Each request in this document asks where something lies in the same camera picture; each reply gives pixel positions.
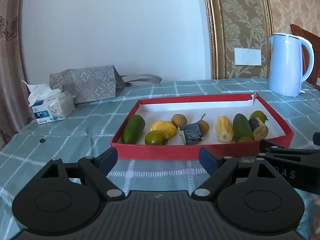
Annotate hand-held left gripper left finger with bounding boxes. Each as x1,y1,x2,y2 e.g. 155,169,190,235
37,147,125,202

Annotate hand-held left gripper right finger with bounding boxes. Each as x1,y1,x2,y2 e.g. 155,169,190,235
192,147,284,202

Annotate brown longan with twig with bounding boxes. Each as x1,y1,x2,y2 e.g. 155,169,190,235
197,114,210,135

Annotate green cucumber piece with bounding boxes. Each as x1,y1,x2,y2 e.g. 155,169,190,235
233,113,254,140
122,114,146,145

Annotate green tomato with calyx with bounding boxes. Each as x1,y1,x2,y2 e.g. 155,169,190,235
249,110,268,124

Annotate shallow red cardboard box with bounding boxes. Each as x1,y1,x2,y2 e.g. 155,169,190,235
111,93,294,160

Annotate white tissue pack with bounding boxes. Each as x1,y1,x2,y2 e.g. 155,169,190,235
22,80,75,125

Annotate grey patterned paper bag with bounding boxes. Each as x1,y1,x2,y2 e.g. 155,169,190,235
49,65,163,104

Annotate light blue electric kettle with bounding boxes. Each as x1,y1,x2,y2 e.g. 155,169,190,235
267,32,314,97

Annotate brown wooden chair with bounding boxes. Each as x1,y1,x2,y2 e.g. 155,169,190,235
290,24,320,90

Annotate beige patterned curtain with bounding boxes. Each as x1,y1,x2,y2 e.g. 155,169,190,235
0,0,34,150

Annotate white wall switch panel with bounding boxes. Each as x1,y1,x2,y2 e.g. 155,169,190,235
234,47,262,66

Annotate gold wall moulding frame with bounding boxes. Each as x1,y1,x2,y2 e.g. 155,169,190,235
201,0,274,80

